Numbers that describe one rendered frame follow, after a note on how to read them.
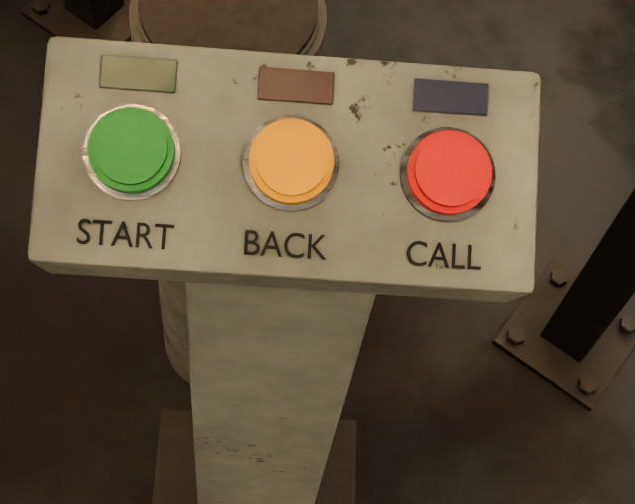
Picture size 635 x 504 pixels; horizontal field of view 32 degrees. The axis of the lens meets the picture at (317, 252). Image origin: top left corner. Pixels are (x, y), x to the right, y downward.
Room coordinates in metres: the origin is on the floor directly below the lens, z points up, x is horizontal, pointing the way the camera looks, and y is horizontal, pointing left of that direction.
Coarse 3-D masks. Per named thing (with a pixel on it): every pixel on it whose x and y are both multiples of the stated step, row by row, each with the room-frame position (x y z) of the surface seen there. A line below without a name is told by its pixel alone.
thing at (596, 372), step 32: (64, 0) 0.81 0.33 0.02; (96, 0) 0.79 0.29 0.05; (128, 0) 0.83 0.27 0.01; (64, 32) 0.77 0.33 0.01; (96, 32) 0.78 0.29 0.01; (128, 32) 0.79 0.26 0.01; (608, 256) 0.49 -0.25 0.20; (544, 288) 0.55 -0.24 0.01; (576, 288) 0.49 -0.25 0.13; (608, 288) 0.48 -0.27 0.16; (512, 320) 0.51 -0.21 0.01; (544, 320) 0.51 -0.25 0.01; (576, 320) 0.49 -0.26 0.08; (608, 320) 0.47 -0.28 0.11; (512, 352) 0.47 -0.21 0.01; (544, 352) 0.48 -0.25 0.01; (576, 352) 0.48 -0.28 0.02; (608, 352) 0.49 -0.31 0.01; (576, 384) 0.45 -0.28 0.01; (608, 384) 0.46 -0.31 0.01
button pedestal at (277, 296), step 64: (64, 64) 0.31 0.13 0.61; (192, 64) 0.32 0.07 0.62; (256, 64) 0.32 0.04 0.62; (320, 64) 0.33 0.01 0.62; (384, 64) 0.34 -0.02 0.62; (64, 128) 0.28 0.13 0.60; (192, 128) 0.29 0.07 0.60; (256, 128) 0.30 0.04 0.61; (320, 128) 0.30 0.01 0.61; (384, 128) 0.31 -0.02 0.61; (448, 128) 0.31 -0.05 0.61; (512, 128) 0.32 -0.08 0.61; (64, 192) 0.25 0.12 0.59; (192, 192) 0.26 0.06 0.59; (256, 192) 0.27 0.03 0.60; (384, 192) 0.28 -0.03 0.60; (512, 192) 0.29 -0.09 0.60; (64, 256) 0.22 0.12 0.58; (128, 256) 0.23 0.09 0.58; (192, 256) 0.23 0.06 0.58; (256, 256) 0.24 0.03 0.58; (320, 256) 0.24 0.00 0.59; (384, 256) 0.25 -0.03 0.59; (448, 256) 0.25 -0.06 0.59; (512, 256) 0.26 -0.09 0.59; (192, 320) 0.24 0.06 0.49; (256, 320) 0.25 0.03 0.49; (320, 320) 0.25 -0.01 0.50; (192, 384) 0.24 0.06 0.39; (256, 384) 0.25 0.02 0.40; (320, 384) 0.25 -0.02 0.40; (192, 448) 0.32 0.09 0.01; (256, 448) 0.25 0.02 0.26; (320, 448) 0.25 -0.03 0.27
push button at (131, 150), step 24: (120, 120) 0.28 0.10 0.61; (144, 120) 0.28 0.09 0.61; (96, 144) 0.27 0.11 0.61; (120, 144) 0.27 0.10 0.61; (144, 144) 0.27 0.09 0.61; (168, 144) 0.28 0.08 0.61; (96, 168) 0.26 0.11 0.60; (120, 168) 0.26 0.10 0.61; (144, 168) 0.26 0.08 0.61; (168, 168) 0.27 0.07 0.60
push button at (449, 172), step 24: (432, 144) 0.30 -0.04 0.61; (456, 144) 0.30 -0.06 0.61; (480, 144) 0.30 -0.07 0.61; (408, 168) 0.29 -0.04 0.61; (432, 168) 0.29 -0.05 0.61; (456, 168) 0.29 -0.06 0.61; (480, 168) 0.29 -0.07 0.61; (432, 192) 0.28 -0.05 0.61; (456, 192) 0.28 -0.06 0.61; (480, 192) 0.28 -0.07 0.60
